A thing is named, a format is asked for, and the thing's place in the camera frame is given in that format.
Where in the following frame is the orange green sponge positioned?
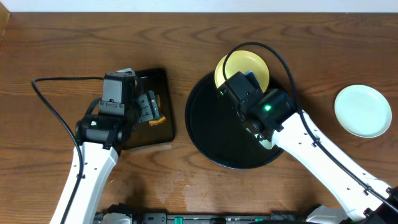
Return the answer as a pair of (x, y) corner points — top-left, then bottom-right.
(149, 95), (166, 126)

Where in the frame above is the yellow plate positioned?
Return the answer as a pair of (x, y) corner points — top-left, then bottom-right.
(225, 50), (270, 93)

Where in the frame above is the light green plate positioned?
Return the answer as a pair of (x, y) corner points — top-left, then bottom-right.
(334, 85), (392, 138)

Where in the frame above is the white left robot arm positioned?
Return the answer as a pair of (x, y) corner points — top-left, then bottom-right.
(51, 68), (164, 223)

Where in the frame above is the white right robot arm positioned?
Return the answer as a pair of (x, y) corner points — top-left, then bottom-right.
(215, 72), (397, 223)

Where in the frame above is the black rectangular water tray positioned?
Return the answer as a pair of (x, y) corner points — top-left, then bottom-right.
(123, 68), (175, 150)

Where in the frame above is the black round tray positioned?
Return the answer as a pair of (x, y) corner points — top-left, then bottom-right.
(185, 72), (284, 169)

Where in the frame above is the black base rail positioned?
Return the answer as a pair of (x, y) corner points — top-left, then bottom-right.
(133, 213), (305, 224)

